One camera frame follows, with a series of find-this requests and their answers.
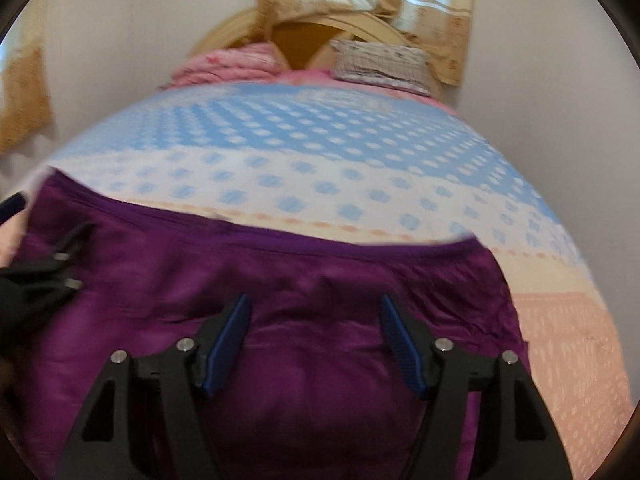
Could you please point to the folded pink blanket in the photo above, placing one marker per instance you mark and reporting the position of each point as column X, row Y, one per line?
column 263, row 61

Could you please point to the blue peach dotted bedspread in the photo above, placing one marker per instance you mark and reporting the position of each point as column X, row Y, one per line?
column 359, row 166

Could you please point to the cream wooden headboard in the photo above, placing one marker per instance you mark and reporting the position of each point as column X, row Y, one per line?
column 303, row 44

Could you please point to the beige curtain left window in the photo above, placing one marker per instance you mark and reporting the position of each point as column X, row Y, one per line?
column 25, row 101

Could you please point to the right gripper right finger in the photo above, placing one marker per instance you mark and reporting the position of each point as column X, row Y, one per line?
column 516, row 437

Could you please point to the striped grey pillow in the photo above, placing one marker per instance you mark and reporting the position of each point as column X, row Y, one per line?
column 382, row 65

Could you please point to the pink bed sheet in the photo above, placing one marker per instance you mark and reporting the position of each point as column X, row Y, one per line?
column 322, row 78

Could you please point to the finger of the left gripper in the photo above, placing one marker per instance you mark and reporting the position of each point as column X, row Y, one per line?
column 12, row 206
column 72, row 244

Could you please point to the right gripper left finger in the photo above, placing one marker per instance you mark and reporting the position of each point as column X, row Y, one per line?
column 143, row 417

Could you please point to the purple puffer jacket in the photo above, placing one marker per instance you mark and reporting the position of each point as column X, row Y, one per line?
column 316, row 393

